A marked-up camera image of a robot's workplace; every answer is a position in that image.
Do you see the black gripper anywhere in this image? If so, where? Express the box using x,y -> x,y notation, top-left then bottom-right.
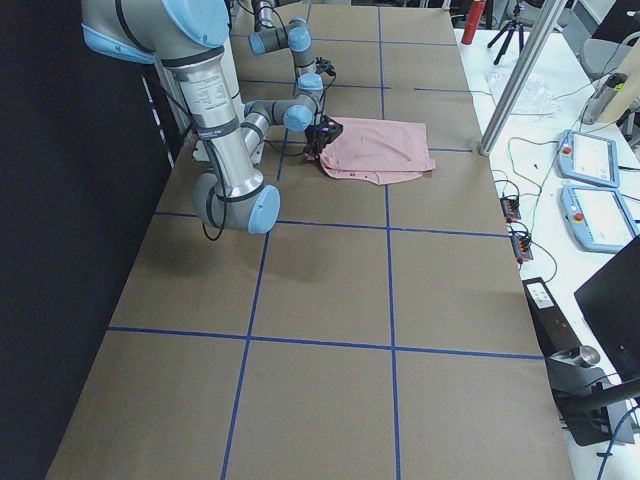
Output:
315,57 -> 336,78
303,115 -> 344,162

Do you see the pink Snoopy t-shirt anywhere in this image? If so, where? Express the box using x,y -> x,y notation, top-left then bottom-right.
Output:
319,117 -> 436,185

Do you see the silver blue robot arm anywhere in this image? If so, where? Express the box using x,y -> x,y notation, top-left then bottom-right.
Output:
249,1 -> 337,79
81,1 -> 343,234

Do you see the red cylinder bottle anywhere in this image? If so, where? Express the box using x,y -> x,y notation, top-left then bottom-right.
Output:
461,0 -> 486,45

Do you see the red black relay board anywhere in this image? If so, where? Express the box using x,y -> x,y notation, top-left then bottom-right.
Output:
500,196 -> 521,223

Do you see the clear plastic bag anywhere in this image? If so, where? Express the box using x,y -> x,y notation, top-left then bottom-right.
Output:
486,71 -> 560,116

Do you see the upper blue teach pendant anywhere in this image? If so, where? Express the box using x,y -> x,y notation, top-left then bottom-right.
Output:
556,130 -> 620,188

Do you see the blue teach pendant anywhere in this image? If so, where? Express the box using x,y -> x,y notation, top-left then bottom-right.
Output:
556,130 -> 620,188
560,185 -> 639,254

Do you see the lower blue teach pendant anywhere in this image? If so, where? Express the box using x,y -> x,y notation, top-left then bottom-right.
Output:
560,185 -> 639,254

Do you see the black rectangular box device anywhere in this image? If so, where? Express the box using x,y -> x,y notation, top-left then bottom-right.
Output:
522,277 -> 582,367

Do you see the black monitor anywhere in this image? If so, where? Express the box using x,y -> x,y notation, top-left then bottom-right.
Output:
574,240 -> 639,380

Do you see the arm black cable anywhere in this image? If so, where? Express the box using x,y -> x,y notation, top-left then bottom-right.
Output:
201,139 -> 309,241

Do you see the black camera tripod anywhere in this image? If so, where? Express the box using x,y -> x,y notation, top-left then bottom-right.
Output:
487,1 -> 525,65

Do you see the aluminium frame post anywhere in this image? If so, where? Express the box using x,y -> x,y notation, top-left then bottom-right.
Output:
478,0 -> 566,156

